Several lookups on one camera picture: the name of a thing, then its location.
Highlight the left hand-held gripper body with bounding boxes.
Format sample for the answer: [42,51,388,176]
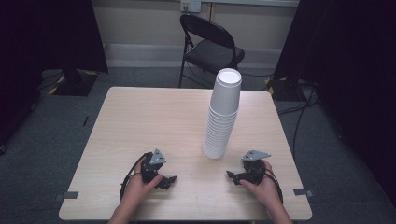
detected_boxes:
[140,147,168,185]

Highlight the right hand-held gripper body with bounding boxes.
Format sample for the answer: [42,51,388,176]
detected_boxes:
[238,149,272,185]

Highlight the stack of white paper cups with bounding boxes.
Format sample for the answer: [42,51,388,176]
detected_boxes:
[202,67,243,160]

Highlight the person's right hand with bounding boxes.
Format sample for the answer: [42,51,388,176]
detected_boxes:
[239,160,283,209]

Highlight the person's left hand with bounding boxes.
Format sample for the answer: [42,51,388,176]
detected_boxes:
[123,156,164,207]

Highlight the grey tape strip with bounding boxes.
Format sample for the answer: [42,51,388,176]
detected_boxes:
[53,190,79,202]
[292,188,315,198]

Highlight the black stand base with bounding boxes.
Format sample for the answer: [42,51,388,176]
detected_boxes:
[48,68,99,97]
[264,77,312,103]

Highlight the black folding chair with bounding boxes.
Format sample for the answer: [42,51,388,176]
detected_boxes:
[178,13,246,89]

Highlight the black curtain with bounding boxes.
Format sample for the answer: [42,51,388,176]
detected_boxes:
[273,0,396,208]
[0,0,109,147]

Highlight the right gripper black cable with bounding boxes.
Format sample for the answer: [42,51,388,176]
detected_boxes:
[263,167,285,205]

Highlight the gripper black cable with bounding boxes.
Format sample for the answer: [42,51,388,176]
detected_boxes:
[263,167,285,205]
[119,151,152,203]

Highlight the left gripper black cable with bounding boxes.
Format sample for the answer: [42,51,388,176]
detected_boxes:
[119,151,152,203]

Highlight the black floor cables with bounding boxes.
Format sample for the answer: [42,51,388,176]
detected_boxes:
[276,83,321,158]

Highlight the white wall socket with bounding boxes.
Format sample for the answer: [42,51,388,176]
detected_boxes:
[179,0,203,14]

